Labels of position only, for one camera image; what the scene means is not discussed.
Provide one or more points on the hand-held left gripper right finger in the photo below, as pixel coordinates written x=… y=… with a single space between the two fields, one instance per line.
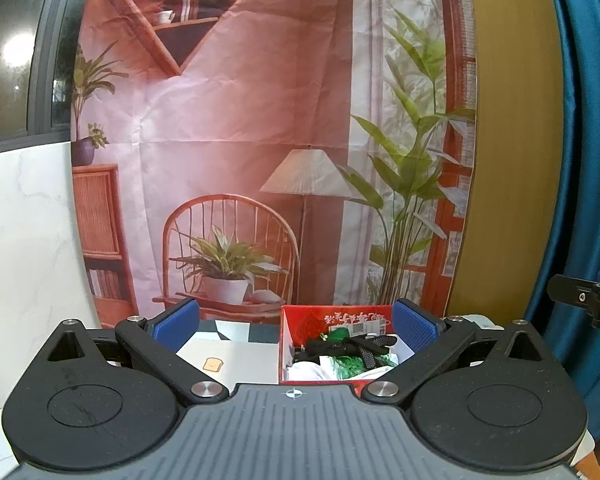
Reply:
x=415 y=325

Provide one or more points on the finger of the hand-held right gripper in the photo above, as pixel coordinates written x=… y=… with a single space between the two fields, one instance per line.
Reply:
x=580 y=296

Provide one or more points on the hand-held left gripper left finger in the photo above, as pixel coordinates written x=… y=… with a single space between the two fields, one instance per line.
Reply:
x=180 y=322

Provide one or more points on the green tinsel bundle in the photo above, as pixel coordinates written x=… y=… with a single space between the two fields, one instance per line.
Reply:
x=350 y=365

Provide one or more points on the black sock with white cuff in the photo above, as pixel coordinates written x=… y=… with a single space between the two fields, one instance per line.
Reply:
x=330 y=347

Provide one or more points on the red strawberry print cardboard box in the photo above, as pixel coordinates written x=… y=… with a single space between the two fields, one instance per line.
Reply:
x=300 y=325

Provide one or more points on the cartoon printed tablecloth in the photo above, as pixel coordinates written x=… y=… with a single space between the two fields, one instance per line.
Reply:
x=240 y=355

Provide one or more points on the teal curtain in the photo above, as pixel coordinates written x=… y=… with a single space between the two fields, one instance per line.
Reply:
x=590 y=160

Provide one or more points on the yellow wooden panel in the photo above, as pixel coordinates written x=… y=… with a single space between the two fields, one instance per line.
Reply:
x=520 y=160

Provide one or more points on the dark window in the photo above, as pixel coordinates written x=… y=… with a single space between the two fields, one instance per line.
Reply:
x=10 y=60

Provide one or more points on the room scene wall backdrop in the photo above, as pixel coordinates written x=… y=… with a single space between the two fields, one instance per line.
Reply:
x=255 y=110

